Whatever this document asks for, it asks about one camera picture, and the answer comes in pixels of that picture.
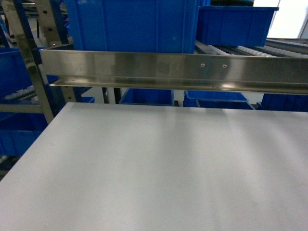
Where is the stainless steel roller shelf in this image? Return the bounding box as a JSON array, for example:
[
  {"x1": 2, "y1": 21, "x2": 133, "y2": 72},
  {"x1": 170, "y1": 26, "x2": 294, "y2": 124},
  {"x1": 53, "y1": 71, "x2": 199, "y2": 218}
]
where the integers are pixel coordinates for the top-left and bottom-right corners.
[{"x1": 40, "y1": 39, "x2": 308, "y2": 95}]

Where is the large blue bin on shelf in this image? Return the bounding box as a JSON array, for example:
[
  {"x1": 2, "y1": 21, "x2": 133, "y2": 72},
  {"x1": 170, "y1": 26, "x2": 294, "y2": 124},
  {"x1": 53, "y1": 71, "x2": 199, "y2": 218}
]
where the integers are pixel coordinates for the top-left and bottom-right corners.
[{"x1": 65, "y1": 0, "x2": 200, "y2": 53}]

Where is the blue bin right on shelf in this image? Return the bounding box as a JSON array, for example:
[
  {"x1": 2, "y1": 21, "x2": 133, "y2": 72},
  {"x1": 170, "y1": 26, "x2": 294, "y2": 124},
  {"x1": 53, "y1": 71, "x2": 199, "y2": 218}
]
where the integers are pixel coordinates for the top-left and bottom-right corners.
[{"x1": 196, "y1": 6, "x2": 279, "y2": 47}]

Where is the steel rack upright post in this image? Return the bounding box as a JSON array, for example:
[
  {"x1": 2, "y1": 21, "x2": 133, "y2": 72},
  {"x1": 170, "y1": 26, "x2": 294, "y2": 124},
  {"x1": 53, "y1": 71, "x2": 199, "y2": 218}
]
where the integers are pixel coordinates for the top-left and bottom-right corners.
[{"x1": 0, "y1": 0, "x2": 68, "y2": 124}]

